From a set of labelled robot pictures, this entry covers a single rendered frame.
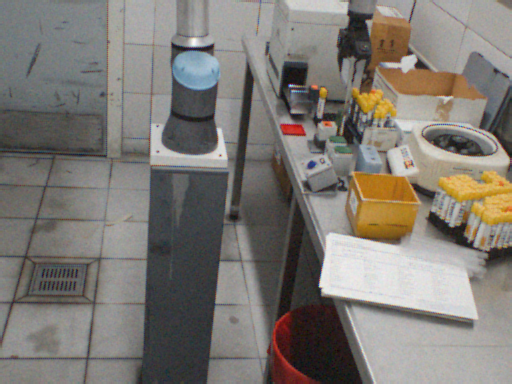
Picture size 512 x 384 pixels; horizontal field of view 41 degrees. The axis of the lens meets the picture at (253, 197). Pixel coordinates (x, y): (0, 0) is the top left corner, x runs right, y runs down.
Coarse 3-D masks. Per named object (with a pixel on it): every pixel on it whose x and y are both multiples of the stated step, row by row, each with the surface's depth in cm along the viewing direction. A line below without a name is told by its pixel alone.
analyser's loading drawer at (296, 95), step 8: (288, 88) 216; (296, 88) 216; (304, 88) 217; (288, 96) 216; (296, 96) 213; (304, 96) 213; (296, 104) 208; (304, 104) 208; (312, 104) 209; (296, 112) 209; (304, 112) 210
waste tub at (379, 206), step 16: (352, 176) 158; (368, 176) 160; (384, 176) 160; (400, 176) 161; (352, 192) 158; (368, 192) 162; (384, 192) 163; (400, 192) 163; (352, 208) 157; (368, 208) 150; (384, 208) 150; (400, 208) 150; (416, 208) 150; (352, 224) 156; (368, 224) 152; (384, 224) 152; (400, 224) 152
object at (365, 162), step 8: (360, 144) 174; (360, 152) 172; (368, 152) 170; (376, 152) 171; (360, 160) 171; (368, 160) 166; (376, 160) 167; (360, 168) 171; (368, 168) 166; (376, 168) 166
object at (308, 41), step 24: (288, 0) 218; (312, 0) 222; (336, 0) 226; (288, 24) 213; (312, 24) 214; (336, 24) 215; (288, 48) 217; (312, 48) 218; (336, 48) 219; (288, 72) 242; (312, 72) 222; (336, 72) 223; (312, 96) 223; (336, 96) 227
